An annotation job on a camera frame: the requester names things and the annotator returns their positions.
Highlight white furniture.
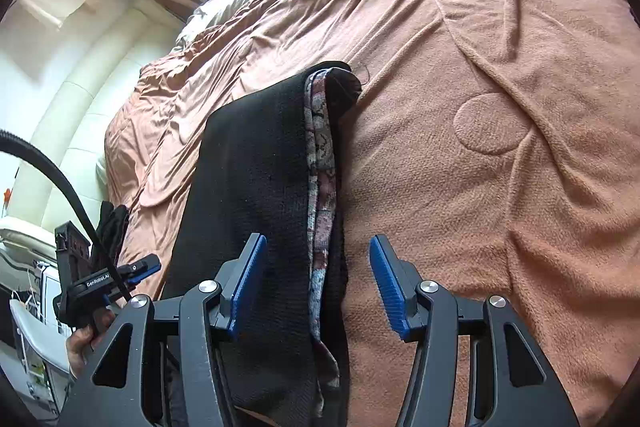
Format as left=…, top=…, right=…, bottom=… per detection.
left=0, top=214, right=77, bottom=410

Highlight black crumpled cloth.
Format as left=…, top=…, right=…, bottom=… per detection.
left=97, top=200, right=131, bottom=269

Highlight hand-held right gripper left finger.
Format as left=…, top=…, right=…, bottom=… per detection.
left=57, top=233, right=268, bottom=427

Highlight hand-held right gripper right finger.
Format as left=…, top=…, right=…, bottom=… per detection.
left=369, top=234, right=581, bottom=427

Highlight person's left hand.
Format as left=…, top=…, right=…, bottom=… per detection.
left=65, top=308, right=118, bottom=381

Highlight white padded headboard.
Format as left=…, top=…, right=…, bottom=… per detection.
left=0, top=0, right=201, bottom=258

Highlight black pants with floral lining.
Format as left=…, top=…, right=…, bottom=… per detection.
left=160, top=61, right=364, bottom=427

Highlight black sleeved cable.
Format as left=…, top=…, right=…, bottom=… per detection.
left=0, top=130, right=134, bottom=304

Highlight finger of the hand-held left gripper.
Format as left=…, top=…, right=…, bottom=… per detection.
left=118, top=255, right=162, bottom=286

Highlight brown fleece blanket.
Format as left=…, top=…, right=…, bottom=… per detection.
left=102, top=0, right=640, bottom=427

